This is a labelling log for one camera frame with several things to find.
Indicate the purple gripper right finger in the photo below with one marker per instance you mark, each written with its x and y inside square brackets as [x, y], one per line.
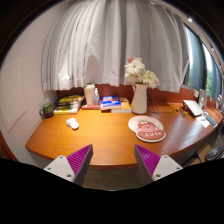
[152, 166]

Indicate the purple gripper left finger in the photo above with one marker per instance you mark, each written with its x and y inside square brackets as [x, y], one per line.
[73, 167]

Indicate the pink cartoon mouse pad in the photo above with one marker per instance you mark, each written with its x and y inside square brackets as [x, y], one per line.
[147, 129]

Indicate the white computer mouse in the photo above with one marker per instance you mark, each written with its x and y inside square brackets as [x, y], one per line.
[72, 122]

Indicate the dark green mug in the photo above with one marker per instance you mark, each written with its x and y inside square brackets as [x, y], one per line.
[47, 110]

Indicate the red flat book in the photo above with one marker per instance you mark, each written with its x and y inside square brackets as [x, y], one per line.
[90, 107]

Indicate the stack of yellow books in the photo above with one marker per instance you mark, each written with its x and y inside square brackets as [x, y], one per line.
[68, 105]

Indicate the orange book under blue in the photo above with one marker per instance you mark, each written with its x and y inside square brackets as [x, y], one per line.
[125, 106]

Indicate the white ceramic vase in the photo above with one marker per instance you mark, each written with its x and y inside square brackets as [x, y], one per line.
[139, 101]

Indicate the white paper sheet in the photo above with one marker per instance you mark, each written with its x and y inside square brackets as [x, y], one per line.
[203, 121]

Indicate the clear sanitizer bottle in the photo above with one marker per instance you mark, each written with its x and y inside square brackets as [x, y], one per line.
[96, 97]

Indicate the white laptop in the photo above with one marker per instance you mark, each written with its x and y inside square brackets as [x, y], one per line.
[193, 107]

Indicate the black phone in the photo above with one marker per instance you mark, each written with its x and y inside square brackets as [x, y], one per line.
[211, 120]

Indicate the white cylindrical container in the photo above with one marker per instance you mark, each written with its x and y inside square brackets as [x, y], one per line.
[89, 94]

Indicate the white and pink flowers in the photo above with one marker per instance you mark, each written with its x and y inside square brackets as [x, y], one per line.
[136, 73]

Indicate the white curtain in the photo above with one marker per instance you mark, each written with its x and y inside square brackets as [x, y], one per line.
[91, 41]

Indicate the window frame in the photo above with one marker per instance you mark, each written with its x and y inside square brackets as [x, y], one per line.
[206, 69]

